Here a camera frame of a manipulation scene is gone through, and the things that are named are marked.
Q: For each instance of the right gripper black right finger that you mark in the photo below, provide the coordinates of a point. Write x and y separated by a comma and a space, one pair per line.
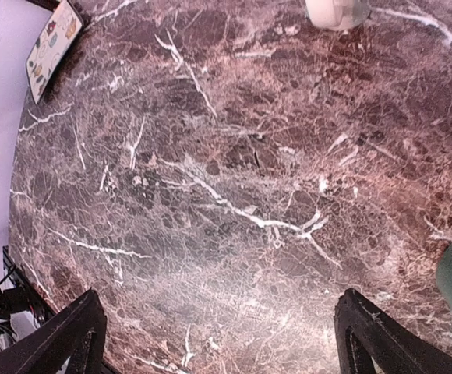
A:
367, 337

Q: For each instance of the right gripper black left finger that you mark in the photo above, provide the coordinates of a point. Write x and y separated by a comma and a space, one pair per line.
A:
75, 336

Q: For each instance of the floral square ceramic plate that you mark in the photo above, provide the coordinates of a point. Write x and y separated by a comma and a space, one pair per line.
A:
55, 39

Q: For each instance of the cream ceramic mug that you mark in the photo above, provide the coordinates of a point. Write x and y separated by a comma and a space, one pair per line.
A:
337, 15

